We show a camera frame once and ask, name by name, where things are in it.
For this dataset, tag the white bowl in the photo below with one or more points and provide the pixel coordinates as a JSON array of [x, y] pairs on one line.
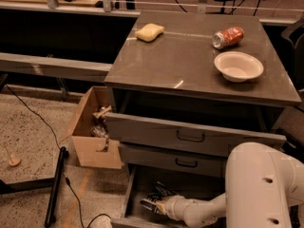
[[238, 67]]

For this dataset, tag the items inside cardboard box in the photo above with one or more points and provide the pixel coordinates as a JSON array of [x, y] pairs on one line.
[[99, 129]]

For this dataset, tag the black metal stand leg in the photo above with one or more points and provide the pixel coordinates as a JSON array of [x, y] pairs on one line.
[[52, 183]]

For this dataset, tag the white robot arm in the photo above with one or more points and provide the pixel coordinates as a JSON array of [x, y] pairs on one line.
[[261, 184]]

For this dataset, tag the drawer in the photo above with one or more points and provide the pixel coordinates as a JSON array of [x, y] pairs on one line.
[[142, 179], [188, 137], [173, 160]]

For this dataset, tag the bottom drawer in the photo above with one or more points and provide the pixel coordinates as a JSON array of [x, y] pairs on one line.
[[142, 179]]

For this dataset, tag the blue chip bag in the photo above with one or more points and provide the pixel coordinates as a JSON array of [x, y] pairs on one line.
[[158, 192]]

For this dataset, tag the grey metal rail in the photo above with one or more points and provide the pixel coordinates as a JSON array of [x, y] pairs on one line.
[[54, 67]]

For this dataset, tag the cardboard box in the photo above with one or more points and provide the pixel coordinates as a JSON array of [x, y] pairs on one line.
[[92, 151]]

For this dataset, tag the red soda can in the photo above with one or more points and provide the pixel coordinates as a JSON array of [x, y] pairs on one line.
[[227, 37]]

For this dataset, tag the small wooden spinning top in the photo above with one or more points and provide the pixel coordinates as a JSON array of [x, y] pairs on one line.
[[13, 161]]

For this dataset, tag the middle drawer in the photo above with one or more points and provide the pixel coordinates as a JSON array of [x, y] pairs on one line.
[[173, 160]]

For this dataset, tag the top drawer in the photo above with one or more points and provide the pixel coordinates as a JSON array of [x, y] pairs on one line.
[[188, 137]]

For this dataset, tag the yellow sponge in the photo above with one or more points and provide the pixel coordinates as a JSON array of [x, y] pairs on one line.
[[149, 32]]

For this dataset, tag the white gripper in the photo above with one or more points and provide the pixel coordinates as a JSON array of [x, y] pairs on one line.
[[174, 204]]

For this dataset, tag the grey drawer cabinet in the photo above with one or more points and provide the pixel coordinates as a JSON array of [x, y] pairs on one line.
[[174, 78]]

